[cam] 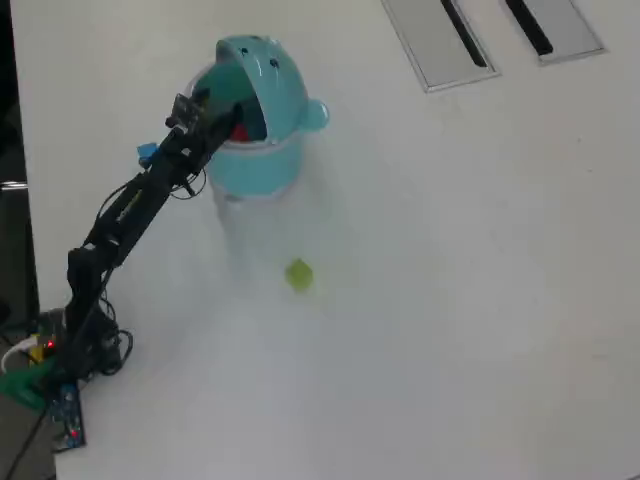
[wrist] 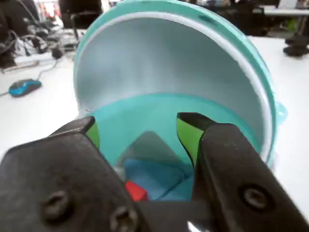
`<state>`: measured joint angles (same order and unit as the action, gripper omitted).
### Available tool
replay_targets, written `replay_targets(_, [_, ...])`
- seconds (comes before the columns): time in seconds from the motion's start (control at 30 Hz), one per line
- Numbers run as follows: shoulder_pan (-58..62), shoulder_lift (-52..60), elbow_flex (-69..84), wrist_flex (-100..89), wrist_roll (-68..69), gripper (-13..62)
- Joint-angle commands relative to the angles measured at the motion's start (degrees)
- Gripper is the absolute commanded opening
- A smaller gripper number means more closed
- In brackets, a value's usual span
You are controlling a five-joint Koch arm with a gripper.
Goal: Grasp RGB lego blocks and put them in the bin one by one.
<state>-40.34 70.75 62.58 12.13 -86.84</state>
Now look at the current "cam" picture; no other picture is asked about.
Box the silver desk cable grommet plate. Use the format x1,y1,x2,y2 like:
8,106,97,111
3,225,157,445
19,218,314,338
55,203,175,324
499,0,607,67
380,0,501,95

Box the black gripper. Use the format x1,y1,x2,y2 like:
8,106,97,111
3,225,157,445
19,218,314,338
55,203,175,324
149,103,246,189

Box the white cable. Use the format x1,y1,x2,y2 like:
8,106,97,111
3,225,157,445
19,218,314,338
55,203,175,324
0,338,40,374

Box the teal animal-shaped bin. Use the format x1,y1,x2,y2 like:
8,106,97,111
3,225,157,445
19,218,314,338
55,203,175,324
187,33,331,199

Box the green table clamp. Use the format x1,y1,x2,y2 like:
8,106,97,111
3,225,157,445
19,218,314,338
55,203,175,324
0,359,57,410

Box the black furniture panel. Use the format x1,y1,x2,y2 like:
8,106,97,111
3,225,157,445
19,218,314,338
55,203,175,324
0,182,41,321

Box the blue controller circuit board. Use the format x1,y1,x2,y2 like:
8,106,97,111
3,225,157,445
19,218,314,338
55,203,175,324
46,382,88,454

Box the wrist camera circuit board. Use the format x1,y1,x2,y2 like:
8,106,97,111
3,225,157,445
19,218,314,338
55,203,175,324
165,92,207,135

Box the black cable bundle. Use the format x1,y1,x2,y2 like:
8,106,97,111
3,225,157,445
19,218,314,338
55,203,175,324
92,294,135,377

